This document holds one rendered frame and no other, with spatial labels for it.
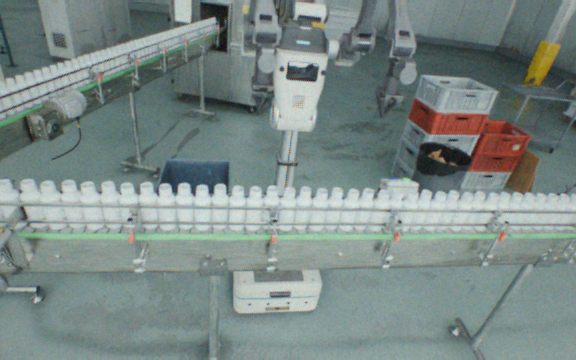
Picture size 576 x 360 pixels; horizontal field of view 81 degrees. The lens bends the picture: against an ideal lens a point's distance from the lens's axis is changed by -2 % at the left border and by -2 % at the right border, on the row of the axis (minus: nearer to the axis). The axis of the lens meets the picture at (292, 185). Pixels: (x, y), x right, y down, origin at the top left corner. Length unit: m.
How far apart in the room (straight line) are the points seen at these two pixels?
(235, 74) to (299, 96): 3.24
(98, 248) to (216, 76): 3.87
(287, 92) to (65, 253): 1.09
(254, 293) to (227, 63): 3.43
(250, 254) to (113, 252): 0.47
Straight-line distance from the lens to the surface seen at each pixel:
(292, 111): 1.68
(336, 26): 10.57
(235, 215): 1.21
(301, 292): 2.12
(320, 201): 1.23
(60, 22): 6.95
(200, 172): 1.82
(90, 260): 1.40
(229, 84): 4.93
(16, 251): 1.38
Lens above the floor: 1.82
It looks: 32 degrees down
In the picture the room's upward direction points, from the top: 9 degrees clockwise
